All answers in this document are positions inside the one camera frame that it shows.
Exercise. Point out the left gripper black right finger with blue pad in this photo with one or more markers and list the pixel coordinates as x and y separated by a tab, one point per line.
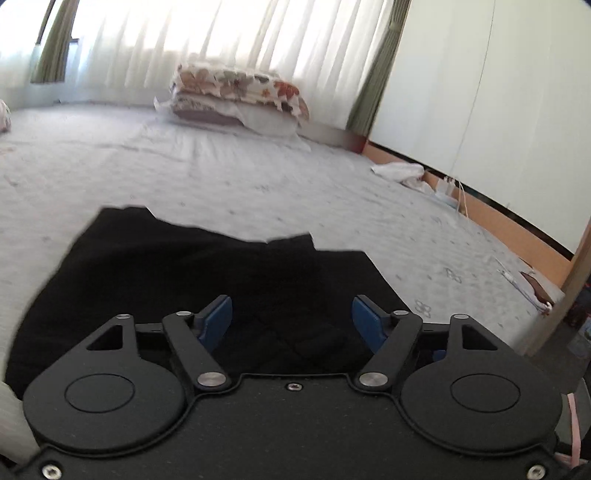
391	337

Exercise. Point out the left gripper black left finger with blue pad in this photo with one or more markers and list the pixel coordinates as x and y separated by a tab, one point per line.
194	336

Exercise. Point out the black pants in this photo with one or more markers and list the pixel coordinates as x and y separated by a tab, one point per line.
291	303

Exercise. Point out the white crumpled cloth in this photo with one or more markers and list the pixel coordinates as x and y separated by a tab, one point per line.
410	175

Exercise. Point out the white patterned bed mattress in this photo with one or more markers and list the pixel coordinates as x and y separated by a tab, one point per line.
62	165

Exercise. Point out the olive green right curtain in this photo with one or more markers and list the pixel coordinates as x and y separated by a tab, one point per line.
366	106

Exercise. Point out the olive green curtain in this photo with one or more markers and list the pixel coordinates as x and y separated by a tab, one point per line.
56	29
366	106

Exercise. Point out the white sheer curtain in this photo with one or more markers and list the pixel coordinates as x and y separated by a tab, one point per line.
132	48

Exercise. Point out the white charger with cable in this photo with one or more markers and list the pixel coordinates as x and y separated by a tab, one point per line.
451	192

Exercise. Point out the wooden bed frame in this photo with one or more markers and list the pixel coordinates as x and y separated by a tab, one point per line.
529	244

